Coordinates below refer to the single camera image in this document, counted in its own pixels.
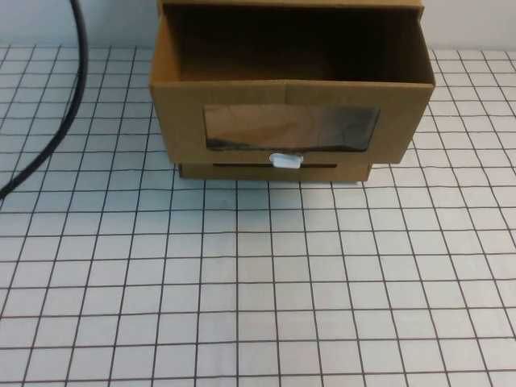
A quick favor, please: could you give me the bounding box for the cardboard shell of base box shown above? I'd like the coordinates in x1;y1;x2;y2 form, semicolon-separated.
177;160;372;181

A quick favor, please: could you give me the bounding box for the cardboard shell of stacked box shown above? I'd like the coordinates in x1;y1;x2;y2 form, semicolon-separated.
157;0;425;46

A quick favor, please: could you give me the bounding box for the white grid-pattern tablecloth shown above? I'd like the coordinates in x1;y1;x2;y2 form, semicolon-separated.
0;44;516;387

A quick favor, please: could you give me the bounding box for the white drawer handle, rounded-rectangle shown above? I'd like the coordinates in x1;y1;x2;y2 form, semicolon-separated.
268;152;304;170

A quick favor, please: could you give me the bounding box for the black cable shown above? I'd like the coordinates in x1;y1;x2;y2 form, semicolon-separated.
0;0;91;199

